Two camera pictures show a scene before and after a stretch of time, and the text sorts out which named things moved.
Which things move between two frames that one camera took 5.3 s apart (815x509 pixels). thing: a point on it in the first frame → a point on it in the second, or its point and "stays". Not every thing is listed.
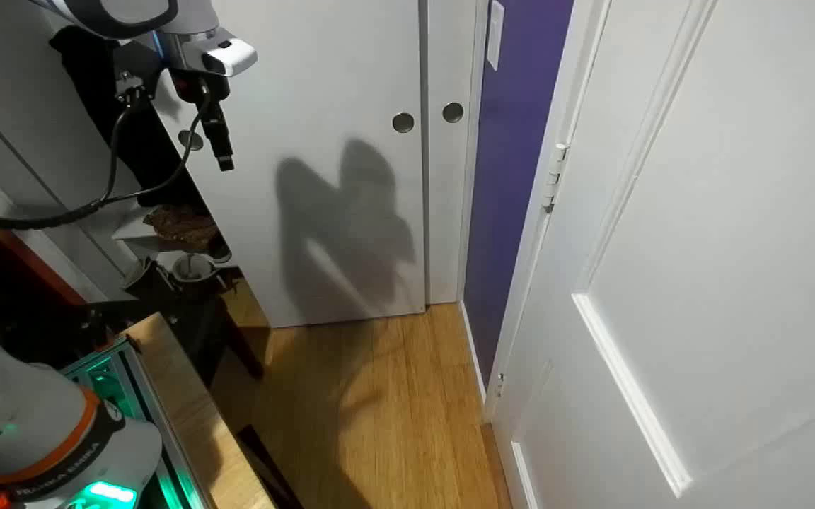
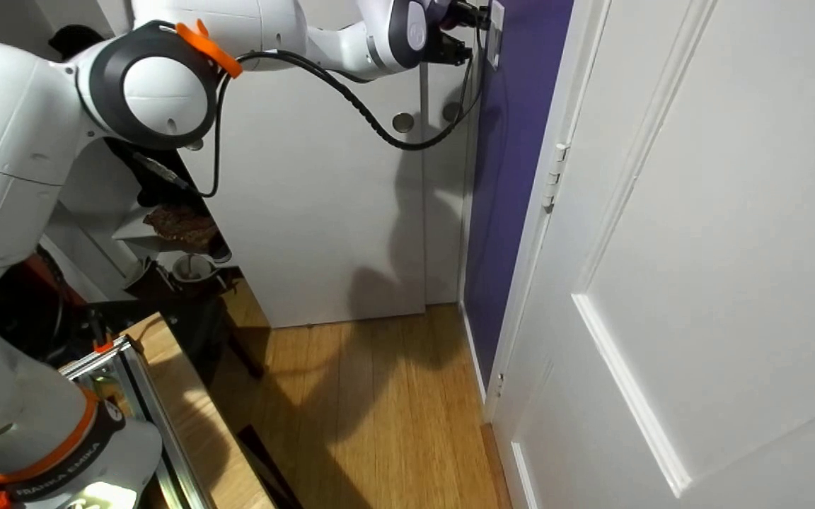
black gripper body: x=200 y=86 → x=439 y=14
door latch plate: x=556 y=175 stays
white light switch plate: x=494 y=31 stays
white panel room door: x=686 y=317 stays
